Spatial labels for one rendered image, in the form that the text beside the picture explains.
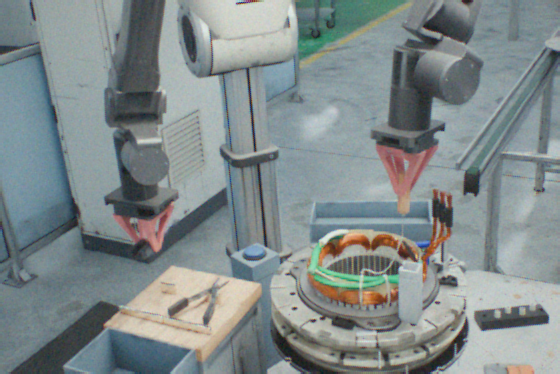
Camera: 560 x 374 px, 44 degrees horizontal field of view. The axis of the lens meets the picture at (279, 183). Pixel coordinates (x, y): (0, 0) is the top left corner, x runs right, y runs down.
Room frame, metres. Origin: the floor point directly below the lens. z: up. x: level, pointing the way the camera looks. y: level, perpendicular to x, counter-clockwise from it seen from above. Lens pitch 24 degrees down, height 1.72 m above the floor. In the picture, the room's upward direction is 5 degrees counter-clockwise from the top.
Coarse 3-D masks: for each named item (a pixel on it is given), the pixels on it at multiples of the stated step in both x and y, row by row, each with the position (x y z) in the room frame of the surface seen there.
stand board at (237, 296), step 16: (176, 272) 1.11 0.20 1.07; (192, 272) 1.11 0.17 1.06; (160, 288) 1.06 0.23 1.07; (176, 288) 1.06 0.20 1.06; (192, 288) 1.05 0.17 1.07; (224, 288) 1.04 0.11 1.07; (240, 288) 1.04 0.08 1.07; (256, 288) 1.04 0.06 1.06; (128, 304) 1.02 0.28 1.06; (144, 304) 1.01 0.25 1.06; (160, 304) 1.01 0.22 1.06; (192, 304) 1.00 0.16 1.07; (208, 304) 1.00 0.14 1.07; (224, 304) 0.99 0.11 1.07; (240, 304) 0.99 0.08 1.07; (112, 320) 0.97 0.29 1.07; (128, 320) 0.97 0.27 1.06; (144, 320) 0.97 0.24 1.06; (192, 320) 0.96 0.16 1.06; (224, 320) 0.95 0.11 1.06; (160, 336) 0.92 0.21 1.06; (176, 336) 0.92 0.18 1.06; (192, 336) 0.91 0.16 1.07; (208, 336) 0.91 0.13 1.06; (224, 336) 0.93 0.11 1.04; (208, 352) 0.89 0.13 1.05
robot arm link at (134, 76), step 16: (128, 0) 0.93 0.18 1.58; (144, 0) 0.91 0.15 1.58; (160, 0) 0.92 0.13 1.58; (128, 16) 0.93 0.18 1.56; (144, 16) 0.92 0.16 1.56; (160, 16) 0.93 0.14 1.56; (128, 32) 0.93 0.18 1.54; (144, 32) 0.93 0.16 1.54; (160, 32) 0.95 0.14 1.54; (128, 48) 0.94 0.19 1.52; (144, 48) 0.94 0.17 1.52; (112, 64) 0.98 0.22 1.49; (128, 64) 0.95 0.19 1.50; (144, 64) 0.95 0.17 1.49; (112, 80) 0.98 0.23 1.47; (128, 80) 0.96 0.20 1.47; (144, 80) 0.96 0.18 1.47; (128, 96) 0.98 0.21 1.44; (144, 96) 0.99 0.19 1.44; (160, 96) 0.99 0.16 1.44; (128, 112) 0.98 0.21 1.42; (144, 112) 0.99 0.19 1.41
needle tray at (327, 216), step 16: (320, 208) 1.36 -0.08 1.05; (336, 208) 1.36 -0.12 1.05; (352, 208) 1.35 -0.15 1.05; (368, 208) 1.35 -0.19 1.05; (384, 208) 1.34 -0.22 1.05; (416, 208) 1.33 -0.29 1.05; (320, 224) 1.26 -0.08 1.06; (336, 224) 1.26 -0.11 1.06; (352, 224) 1.25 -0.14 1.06; (368, 224) 1.24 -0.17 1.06; (384, 224) 1.24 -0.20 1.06; (400, 224) 1.23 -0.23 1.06; (416, 224) 1.23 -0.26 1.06; (432, 224) 1.22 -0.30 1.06; (416, 240) 1.23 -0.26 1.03
